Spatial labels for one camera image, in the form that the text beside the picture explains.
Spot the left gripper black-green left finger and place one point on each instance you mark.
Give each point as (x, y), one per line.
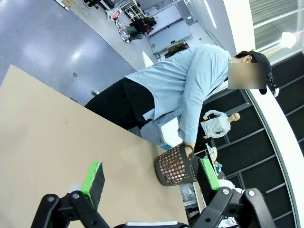
(93, 183)

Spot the left gripper black-green right finger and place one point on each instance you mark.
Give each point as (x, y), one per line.
(209, 175)

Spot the black perforated basket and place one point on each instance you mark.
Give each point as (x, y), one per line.
(174, 168)

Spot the person's right forearm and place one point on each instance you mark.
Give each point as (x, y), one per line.
(190, 123)

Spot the person's right hand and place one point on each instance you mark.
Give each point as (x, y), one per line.
(189, 150)

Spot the white crumpled cloth heap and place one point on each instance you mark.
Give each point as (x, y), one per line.
(213, 153)

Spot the mannequin in grey shirt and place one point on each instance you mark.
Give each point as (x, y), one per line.
(216, 126)

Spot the white floor socket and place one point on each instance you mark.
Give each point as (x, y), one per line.
(95, 92)

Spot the person in light blue shirt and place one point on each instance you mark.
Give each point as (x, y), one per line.
(171, 80)

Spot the black head-mounted device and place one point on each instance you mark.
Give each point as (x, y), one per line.
(272, 82)

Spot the black cap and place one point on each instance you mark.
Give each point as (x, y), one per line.
(260, 58)

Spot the white upright panel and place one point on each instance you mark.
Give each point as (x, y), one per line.
(147, 59)

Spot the dark olive bag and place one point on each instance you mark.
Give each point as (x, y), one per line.
(177, 47)

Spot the long white ceiling light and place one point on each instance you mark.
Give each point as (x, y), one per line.
(210, 13)

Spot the seated person in black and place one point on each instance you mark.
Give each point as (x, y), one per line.
(141, 25)

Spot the wooden shelf rack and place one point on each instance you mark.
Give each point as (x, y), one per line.
(133, 9)

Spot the cardboard box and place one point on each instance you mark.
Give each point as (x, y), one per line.
(67, 3)

